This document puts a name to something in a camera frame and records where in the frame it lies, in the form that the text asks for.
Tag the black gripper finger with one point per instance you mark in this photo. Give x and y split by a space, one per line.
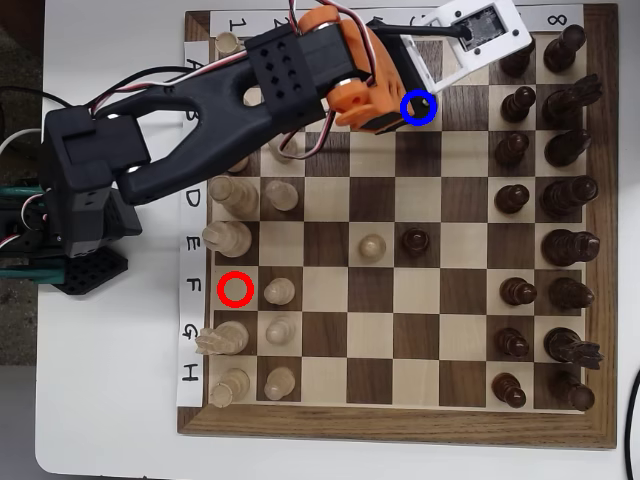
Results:
380 125
414 106

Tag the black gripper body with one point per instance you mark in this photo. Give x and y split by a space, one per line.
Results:
404 90

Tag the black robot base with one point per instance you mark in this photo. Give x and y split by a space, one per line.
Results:
95 272

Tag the light wooden pawn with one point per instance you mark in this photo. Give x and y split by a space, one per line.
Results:
372 247
280 331
279 291
279 384
282 196
290 145

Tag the dark wooden pawn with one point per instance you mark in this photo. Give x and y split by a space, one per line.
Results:
507 390
515 62
511 343
517 292
511 200
511 150
517 106
415 241

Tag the dark wooden knight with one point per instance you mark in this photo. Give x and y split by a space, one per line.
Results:
565 105
567 345

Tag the dark wooden bishop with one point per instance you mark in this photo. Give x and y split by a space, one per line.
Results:
570 294
565 149

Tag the dark wooden rook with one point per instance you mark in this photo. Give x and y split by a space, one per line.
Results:
570 392
562 50

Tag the light wooden queen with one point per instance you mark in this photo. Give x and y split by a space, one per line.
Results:
237 197

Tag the light wooden rook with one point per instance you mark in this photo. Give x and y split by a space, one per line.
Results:
226 42
231 386

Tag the dark wooden queen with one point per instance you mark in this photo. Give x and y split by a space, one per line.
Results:
567 196

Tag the numbered white paper strip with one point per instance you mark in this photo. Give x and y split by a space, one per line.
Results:
574 14

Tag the light wooden king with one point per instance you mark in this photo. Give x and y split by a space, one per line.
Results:
231 239

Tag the dark wooden king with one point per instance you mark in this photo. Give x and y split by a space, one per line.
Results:
567 247

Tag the lettered white paper strip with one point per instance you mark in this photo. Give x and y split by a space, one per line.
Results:
192 265

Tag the light wooden knight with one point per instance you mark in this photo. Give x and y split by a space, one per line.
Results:
227 338

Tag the wooden chessboard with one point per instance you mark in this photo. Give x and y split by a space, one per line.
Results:
325 425

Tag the teal clamp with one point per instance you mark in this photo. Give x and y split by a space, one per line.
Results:
30 276
22 192

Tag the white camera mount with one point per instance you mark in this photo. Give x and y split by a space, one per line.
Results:
492 57

